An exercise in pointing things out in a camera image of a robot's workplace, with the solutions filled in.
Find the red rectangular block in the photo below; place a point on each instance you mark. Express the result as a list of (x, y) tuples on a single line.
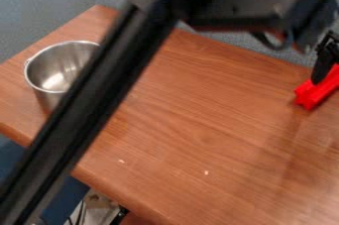
[(312, 94)]

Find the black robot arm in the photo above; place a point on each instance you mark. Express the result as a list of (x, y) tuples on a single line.
[(127, 49)]

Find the stainless steel pot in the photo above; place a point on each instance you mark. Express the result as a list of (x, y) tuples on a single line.
[(53, 69)]

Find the metal table leg bracket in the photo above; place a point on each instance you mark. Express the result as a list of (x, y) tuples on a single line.
[(97, 210)]

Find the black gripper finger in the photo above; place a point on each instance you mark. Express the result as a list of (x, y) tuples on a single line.
[(328, 59)]

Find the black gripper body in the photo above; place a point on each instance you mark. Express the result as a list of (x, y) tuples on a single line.
[(329, 44)]

